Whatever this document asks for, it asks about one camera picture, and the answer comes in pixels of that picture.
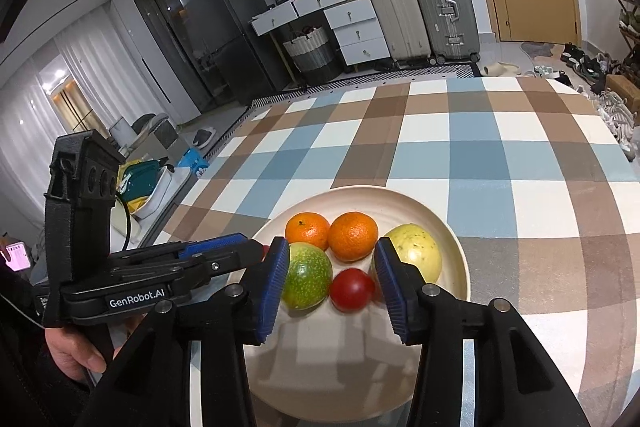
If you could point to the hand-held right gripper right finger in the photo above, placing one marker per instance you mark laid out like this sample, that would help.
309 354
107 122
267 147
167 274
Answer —
392 292

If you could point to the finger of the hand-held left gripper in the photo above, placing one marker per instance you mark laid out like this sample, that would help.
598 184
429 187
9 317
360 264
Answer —
215 244
232 263

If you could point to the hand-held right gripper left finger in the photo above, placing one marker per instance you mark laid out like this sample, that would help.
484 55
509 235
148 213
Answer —
272 292

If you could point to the green passion fruit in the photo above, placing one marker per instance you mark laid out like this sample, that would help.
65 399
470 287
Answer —
307 279

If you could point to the yellow passion fruit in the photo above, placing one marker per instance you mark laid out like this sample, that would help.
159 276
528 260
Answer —
417 252

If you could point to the orange mandarin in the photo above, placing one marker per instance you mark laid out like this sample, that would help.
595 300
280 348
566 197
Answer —
306 231
352 236

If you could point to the cream round plate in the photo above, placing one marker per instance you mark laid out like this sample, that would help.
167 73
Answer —
325 367

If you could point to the person's left hand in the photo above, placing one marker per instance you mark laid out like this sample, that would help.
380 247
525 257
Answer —
80 347

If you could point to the phone with pink screen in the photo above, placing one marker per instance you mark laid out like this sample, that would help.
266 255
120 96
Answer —
14 257

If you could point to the green and yellow bag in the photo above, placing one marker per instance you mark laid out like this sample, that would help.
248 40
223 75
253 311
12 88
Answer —
142 182

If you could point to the blue printed bag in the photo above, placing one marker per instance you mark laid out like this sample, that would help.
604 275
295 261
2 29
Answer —
192 162

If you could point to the white cylindrical bin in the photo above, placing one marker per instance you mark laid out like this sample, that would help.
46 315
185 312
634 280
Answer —
121 132

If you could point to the white curtain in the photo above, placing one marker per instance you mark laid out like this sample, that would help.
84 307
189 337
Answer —
30 117

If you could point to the grey pet carrier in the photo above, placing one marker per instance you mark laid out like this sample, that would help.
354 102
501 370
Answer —
157 132

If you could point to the checkered tablecloth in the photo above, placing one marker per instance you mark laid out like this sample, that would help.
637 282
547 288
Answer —
500 157

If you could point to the dark glass cabinet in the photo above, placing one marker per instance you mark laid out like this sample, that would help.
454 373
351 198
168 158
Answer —
155 32

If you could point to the striped floor rug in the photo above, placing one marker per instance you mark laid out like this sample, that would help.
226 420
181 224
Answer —
350 82

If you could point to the woven laundry basket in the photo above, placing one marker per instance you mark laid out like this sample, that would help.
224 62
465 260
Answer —
310 54

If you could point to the grey refrigerator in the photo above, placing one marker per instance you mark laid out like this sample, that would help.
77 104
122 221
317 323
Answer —
220 27

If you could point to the beige slipper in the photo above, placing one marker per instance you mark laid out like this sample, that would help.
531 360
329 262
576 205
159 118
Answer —
500 69

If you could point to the white desk with drawers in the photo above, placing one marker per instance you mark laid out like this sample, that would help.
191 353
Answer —
355 27

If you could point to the beige suitcase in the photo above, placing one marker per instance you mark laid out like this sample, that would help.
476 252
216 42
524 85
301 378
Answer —
395 14

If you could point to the grey door mat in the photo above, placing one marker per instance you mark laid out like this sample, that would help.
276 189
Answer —
542 49

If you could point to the silver suitcase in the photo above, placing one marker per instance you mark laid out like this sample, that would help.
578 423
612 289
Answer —
442 9

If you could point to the pile of shoes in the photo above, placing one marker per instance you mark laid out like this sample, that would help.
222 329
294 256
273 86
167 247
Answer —
590 72

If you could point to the small cardboard box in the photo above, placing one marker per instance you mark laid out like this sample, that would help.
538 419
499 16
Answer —
622 97

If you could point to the shoe rack with shoes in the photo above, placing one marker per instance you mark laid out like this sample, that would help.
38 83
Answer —
627 22

